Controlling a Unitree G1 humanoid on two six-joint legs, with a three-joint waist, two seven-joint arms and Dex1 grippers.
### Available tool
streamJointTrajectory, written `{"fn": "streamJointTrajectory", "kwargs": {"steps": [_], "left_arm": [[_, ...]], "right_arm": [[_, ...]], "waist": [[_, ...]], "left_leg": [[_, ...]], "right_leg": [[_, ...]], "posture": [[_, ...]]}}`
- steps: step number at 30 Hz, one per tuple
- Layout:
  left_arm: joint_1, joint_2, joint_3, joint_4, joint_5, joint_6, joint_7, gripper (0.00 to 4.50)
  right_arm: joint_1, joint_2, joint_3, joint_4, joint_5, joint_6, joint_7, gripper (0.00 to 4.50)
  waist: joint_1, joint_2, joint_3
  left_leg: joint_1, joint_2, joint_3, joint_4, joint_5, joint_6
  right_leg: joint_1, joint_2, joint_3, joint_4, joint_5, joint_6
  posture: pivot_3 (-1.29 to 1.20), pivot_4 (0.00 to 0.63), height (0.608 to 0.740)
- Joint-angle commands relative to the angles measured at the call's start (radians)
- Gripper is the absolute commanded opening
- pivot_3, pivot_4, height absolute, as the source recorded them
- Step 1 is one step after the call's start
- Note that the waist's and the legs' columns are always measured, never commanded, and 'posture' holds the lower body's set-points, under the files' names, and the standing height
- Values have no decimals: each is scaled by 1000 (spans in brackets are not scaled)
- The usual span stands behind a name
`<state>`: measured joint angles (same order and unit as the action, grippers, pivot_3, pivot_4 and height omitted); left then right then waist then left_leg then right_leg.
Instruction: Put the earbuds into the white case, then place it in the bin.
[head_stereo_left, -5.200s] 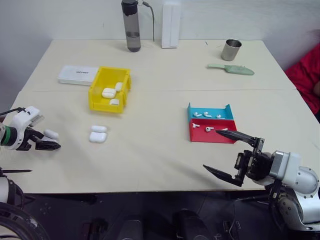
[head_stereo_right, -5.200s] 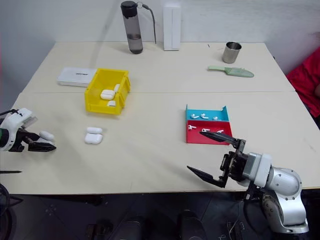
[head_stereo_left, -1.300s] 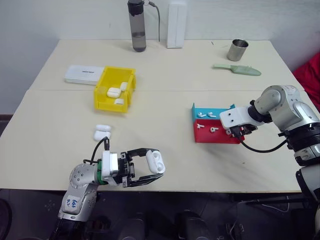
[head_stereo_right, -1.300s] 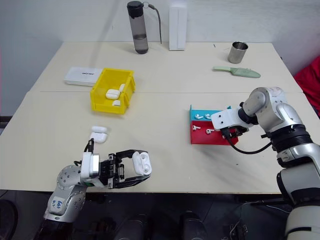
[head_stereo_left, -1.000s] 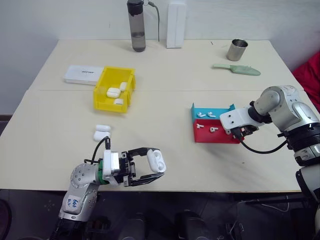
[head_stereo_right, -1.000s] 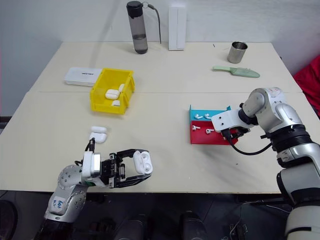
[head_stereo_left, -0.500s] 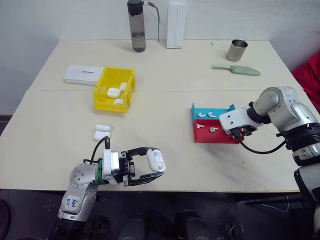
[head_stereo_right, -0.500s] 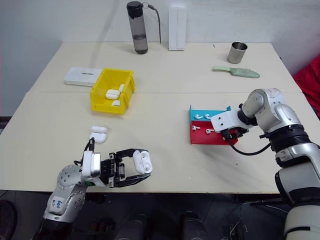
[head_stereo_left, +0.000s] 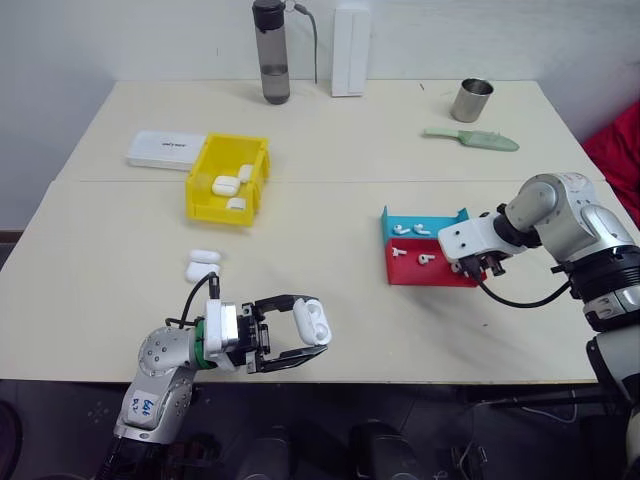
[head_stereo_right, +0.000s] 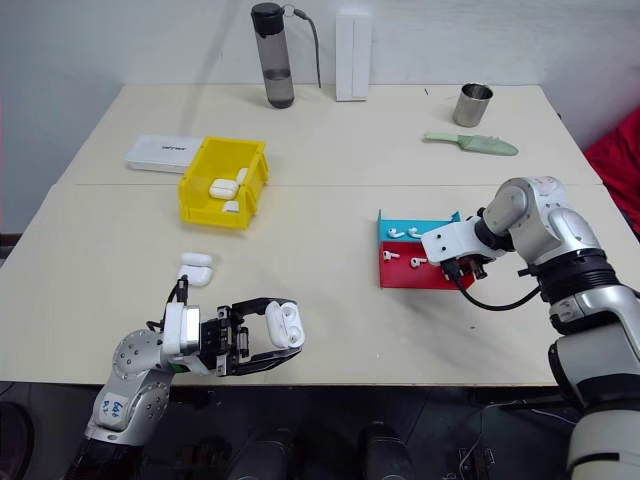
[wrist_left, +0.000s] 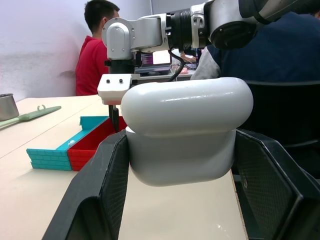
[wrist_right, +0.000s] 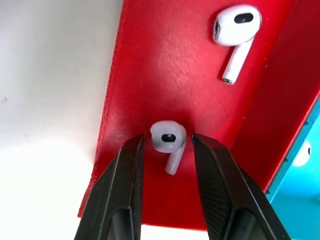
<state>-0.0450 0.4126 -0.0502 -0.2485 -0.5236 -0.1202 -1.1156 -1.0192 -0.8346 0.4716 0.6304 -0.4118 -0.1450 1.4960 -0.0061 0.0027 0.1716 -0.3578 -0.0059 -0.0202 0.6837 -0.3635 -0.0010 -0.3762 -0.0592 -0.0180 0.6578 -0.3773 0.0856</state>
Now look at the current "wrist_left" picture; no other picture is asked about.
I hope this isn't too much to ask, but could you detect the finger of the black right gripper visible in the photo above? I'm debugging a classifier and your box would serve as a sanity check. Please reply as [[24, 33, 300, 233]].
[[108, 104, 121, 134]]

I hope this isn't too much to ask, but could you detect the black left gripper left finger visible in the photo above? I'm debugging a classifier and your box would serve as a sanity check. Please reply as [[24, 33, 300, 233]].
[[41, 129, 131, 240]]

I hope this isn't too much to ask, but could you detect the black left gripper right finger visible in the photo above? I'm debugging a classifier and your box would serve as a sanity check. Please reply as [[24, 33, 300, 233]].
[[231, 128, 320, 240]]

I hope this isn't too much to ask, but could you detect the white earbud case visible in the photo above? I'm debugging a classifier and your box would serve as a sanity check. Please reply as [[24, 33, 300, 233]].
[[120, 76, 254, 187]]

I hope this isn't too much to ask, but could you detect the red plastic bin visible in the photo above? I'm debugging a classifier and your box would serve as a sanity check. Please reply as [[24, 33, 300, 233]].
[[67, 115, 128, 172]]

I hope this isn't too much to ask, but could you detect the teal plastic bin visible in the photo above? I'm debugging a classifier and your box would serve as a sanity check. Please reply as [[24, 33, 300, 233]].
[[26, 115, 110, 172]]

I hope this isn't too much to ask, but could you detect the person in red shirt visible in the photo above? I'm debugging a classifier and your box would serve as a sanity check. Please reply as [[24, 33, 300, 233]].
[[75, 0, 121, 97]]

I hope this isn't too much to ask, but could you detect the open laptop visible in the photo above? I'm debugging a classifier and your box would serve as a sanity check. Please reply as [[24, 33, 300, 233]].
[[136, 49, 173, 76]]

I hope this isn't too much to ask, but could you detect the green plastic spatula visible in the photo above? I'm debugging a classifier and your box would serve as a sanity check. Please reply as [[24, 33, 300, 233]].
[[0, 104, 62, 128]]

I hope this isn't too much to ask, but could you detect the black office chair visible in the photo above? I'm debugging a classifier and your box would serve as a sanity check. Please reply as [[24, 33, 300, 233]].
[[236, 79, 320, 180]]

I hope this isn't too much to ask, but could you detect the metal pot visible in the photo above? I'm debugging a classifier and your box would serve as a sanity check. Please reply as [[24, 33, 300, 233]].
[[0, 93, 20, 122]]

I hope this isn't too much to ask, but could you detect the person in dark blue jacket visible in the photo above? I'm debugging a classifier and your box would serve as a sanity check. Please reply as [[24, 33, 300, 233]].
[[190, 9, 320, 83]]

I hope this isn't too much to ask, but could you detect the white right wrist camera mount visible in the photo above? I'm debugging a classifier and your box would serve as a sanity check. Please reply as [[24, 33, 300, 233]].
[[96, 73, 141, 105]]

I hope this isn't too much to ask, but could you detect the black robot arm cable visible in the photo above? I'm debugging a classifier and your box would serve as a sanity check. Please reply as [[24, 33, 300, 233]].
[[166, 48, 187, 83]]

